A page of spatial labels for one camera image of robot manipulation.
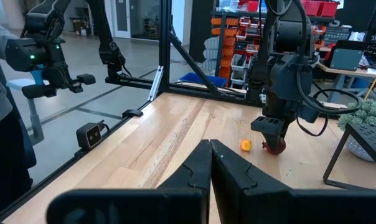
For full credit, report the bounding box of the grey blue equipment case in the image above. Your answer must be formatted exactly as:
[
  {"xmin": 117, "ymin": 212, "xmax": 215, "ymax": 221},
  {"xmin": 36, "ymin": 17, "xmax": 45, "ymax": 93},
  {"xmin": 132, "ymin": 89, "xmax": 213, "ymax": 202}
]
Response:
[{"xmin": 329, "ymin": 48, "xmax": 365, "ymax": 72}]

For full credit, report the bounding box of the blue flat board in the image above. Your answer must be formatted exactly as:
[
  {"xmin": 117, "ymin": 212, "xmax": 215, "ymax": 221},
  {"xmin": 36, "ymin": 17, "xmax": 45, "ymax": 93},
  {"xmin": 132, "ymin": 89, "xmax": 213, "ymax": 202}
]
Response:
[{"xmin": 178, "ymin": 72, "xmax": 228, "ymax": 88}]

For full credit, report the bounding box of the small orange toy fruit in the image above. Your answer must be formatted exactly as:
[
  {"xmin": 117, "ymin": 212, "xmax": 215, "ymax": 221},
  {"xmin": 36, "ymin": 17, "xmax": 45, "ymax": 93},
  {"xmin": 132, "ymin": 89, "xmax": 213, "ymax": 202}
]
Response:
[{"xmin": 240, "ymin": 139, "xmax": 253, "ymax": 152}]

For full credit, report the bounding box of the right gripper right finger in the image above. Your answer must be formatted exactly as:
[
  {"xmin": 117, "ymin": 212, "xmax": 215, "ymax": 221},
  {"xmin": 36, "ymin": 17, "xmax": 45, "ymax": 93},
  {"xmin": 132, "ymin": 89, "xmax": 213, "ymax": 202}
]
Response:
[{"xmin": 210, "ymin": 139, "xmax": 376, "ymax": 224}]

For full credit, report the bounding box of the small black depth camera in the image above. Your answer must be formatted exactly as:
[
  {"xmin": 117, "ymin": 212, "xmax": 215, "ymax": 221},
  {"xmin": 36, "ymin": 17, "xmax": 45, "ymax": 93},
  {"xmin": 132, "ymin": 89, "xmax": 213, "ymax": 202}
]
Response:
[{"xmin": 75, "ymin": 121, "xmax": 106, "ymax": 151}]

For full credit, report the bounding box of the clear plastic bin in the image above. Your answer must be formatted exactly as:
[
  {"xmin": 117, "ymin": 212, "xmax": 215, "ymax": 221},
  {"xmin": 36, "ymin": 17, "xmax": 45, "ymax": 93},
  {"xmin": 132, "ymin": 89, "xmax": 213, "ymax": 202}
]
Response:
[{"xmin": 219, "ymin": 0, "xmax": 240, "ymax": 12}]

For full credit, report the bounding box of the red storage bin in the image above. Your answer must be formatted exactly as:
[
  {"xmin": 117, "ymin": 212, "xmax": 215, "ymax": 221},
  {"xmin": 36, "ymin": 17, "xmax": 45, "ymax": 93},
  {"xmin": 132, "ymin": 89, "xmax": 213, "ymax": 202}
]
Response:
[
  {"xmin": 301, "ymin": 0, "xmax": 321, "ymax": 17},
  {"xmin": 318, "ymin": 1, "xmax": 339, "ymax": 19},
  {"xmin": 238, "ymin": 0, "xmax": 260, "ymax": 13}
]

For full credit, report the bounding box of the green succulent in white pot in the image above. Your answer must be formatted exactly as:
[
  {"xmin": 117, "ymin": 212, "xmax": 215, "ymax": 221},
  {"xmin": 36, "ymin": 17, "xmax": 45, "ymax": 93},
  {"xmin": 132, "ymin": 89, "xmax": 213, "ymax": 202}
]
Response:
[{"xmin": 336, "ymin": 98, "xmax": 376, "ymax": 162}]

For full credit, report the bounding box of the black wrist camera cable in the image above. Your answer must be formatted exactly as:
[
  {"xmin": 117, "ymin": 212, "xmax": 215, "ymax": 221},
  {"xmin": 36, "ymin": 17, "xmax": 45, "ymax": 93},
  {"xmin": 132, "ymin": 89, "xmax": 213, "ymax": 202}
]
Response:
[{"xmin": 295, "ymin": 46, "xmax": 363, "ymax": 138}]

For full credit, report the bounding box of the silver frame bracket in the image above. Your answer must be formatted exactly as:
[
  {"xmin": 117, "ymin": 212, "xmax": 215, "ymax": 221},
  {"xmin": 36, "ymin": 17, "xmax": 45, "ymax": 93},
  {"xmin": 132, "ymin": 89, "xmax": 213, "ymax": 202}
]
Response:
[{"xmin": 148, "ymin": 65, "xmax": 164, "ymax": 102}]

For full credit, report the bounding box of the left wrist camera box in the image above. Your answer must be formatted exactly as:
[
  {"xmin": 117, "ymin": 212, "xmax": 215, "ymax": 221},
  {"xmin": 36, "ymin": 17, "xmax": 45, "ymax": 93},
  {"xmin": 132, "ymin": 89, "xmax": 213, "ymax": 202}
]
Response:
[{"xmin": 298, "ymin": 101, "xmax": 321, "ymax": 124}]

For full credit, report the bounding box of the person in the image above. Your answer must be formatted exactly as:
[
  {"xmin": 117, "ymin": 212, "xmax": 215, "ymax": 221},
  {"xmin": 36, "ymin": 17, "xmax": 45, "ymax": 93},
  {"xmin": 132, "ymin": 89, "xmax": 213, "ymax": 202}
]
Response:
[{"xmin": 0, "ymin": 6, "xmax": 38, "ymax": 216}]

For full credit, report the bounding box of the wooden workbench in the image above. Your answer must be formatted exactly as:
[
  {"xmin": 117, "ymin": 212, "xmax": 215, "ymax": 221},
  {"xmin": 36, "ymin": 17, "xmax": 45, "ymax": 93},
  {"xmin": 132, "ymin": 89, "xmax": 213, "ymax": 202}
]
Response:
[{"xmin": 317, "ymin": 62, "xmax": 376, "ymax": 105}]

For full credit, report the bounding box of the black frame clip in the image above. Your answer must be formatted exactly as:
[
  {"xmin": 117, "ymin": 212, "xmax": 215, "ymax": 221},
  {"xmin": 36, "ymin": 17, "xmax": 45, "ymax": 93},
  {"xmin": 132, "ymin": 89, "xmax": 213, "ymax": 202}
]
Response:
[{"xmin": 121, "ymin": 108, "xmax": 144, "ymax": 119}]

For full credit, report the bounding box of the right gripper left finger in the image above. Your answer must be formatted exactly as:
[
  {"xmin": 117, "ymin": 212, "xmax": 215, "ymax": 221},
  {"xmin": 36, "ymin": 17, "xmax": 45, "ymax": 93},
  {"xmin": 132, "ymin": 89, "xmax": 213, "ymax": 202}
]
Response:
[{"xmin": 46, "ymin": 139, "xmax": 212, "ymax": 224}]

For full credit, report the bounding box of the black perforated metal rack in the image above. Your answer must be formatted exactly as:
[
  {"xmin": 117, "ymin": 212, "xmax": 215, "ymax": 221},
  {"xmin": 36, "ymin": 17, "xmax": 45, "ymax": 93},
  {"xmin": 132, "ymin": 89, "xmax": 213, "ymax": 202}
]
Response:
[{"xmin": 322, "ymin": 122, "xmax": 376, "ymax": 191}]

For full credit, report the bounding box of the dark red toy pomegranate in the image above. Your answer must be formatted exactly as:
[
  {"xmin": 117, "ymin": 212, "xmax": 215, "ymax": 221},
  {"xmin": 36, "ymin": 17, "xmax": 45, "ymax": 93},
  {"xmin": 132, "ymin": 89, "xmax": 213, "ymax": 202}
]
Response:
[{"xmin": 261, "ymin": 136, "xmax": 288, "ymax": 156}]

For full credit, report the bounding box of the parts bin shelving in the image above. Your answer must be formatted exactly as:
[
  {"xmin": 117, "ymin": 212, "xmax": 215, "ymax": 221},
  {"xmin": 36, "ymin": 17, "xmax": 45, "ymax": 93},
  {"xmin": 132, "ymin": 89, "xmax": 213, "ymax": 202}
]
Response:
[{"xmin": 203, "ymin": 11, "xmax": 271, "ymax": 90}]

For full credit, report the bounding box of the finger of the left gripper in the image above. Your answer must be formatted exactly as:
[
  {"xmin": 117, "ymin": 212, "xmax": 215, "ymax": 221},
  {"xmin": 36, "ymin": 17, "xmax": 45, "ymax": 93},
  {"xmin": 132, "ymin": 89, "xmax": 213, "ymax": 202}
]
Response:
[
  {"xmin": 280, "ymin": 119, "xmax": 298, "ymax": 146},
  {"xmin": 250, "ymin": 116, "xmax": 284, "ymax": 146}
]

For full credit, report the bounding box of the small drawers cabinet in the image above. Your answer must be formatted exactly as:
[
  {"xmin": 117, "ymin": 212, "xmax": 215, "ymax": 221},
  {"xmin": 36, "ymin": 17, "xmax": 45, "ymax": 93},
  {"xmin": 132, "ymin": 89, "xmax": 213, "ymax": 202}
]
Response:
[{"xmin": 322, "ymin": 26, "xmax": 344, "ymax": 45}]

